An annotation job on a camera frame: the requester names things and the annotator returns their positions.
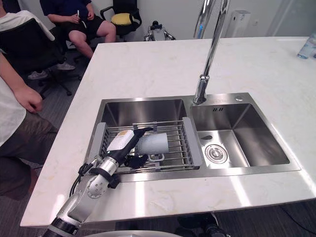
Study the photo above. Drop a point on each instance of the black chair with yellow cushion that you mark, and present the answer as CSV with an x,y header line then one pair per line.
x,y
123,17

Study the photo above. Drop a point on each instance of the chrome sink faucet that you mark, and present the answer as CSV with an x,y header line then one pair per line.
x,y
209,54

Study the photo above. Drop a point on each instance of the small white robot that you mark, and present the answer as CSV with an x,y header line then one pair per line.
x,y
158,33

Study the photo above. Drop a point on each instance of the round steel sink drain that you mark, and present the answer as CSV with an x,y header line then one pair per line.
x,y
216,153

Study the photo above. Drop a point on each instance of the robot's dark foot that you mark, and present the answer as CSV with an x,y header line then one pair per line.
x,y
200,224

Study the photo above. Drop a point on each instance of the white air purifier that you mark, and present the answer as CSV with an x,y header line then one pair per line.
x,y
238,23

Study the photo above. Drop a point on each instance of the black office chair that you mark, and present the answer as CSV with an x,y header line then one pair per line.
x,y
59,34
27,49

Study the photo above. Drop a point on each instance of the white cloth on chair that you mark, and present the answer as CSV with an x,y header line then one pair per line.
x,y
27,21

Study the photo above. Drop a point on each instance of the person seated on chair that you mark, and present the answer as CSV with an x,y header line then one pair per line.
x,y
81,22

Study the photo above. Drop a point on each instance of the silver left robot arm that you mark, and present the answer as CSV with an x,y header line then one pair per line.
x,y
84,195

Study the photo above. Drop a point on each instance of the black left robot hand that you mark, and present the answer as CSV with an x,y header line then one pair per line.
x,y
123,148

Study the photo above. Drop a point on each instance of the white marble kitchen island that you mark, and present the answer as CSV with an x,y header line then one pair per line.
x,y
172,74

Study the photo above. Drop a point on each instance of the person standing beside island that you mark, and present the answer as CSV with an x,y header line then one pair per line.
x,y
14,118

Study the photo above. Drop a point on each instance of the pale blue cup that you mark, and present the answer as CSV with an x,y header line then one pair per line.
x,y
153,146

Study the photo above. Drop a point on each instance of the stainless steel double sink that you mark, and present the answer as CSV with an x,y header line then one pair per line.
x,y
222,138

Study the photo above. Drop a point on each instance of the clear plastic water bottle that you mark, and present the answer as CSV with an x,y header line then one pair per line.
x,y
308,47

